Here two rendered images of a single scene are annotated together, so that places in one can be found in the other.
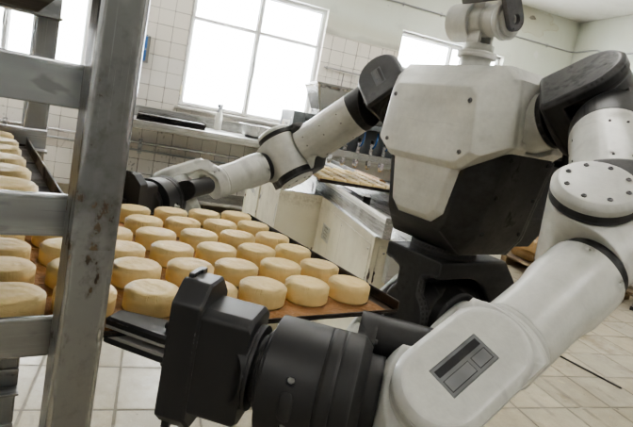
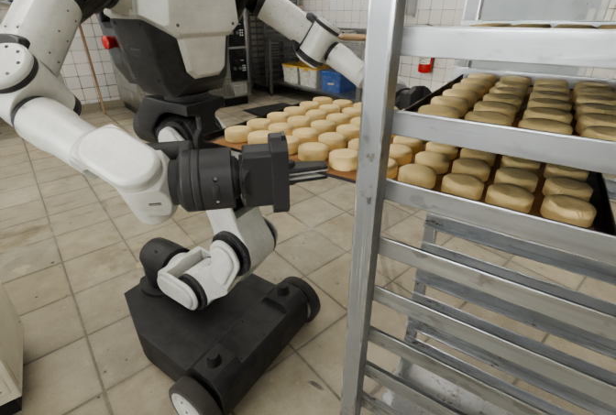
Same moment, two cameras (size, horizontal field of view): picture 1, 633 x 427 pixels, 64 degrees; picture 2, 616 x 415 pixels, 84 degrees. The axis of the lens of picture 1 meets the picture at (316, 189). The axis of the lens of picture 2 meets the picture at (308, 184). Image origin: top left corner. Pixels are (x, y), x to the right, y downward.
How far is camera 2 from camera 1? 1.19 m
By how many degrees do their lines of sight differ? 105
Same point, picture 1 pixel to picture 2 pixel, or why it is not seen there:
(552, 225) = (329, 41)
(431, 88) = not seen: outside the picture
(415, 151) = (205, 30)
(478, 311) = not seen: hidden behind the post
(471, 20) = not seen: outside the picture
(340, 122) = (74, 19)
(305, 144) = (56, 61)
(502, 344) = not seen: hidden behind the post
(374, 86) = not seen: outside the picture
